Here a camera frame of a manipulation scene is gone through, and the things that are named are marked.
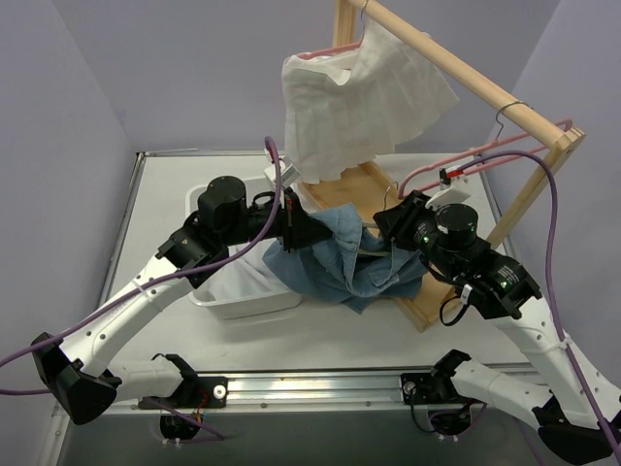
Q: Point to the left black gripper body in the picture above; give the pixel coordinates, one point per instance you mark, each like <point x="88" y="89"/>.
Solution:
<point x="291" y="220"/>

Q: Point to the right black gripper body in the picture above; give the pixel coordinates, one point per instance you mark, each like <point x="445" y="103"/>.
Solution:
<point x="395" y="219"/>

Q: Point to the cream white hanger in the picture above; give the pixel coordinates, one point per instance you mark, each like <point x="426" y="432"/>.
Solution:
<point x="370" y="225"/>

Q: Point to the white skirt front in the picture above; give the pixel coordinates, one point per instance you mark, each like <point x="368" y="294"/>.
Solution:
<point x="247" y="276"/>

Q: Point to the blue denim skirt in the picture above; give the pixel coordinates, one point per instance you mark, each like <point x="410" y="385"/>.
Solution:
<point x="352" y="268"/>

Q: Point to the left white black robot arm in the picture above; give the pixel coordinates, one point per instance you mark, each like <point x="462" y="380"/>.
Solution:
<point x="224" y="217"/>

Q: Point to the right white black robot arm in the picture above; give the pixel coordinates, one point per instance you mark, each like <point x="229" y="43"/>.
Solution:
<point x="576" y="411"/>

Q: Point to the white pleated skirt back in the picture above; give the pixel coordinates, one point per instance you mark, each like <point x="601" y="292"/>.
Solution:
<point x="344" y="110"/>

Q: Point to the pink hanger back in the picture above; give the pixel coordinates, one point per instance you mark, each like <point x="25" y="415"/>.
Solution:
<point x="308" y="55"/>

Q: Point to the white plastic basket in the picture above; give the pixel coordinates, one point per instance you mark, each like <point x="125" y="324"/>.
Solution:
<point x="245" y="307"/>

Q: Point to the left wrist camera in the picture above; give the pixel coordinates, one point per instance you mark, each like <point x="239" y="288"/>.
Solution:
<point x="289" y="173"/>

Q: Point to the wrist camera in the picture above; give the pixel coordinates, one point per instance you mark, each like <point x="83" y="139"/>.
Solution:
<point x="454" y="189"/>
<point x="289" y="173"/>

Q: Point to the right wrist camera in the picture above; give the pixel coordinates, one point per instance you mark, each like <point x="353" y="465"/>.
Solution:
<point x="454" y="189"/>

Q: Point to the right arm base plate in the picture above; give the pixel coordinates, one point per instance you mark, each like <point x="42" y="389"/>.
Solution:
<point x="417" y="388"/>

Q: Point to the aluminium mounting rail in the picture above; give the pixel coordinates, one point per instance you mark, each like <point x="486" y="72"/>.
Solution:
<point x="310" y="390"/>

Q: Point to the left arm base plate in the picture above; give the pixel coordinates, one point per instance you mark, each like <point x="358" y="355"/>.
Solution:
<point x="213" y="390"/>

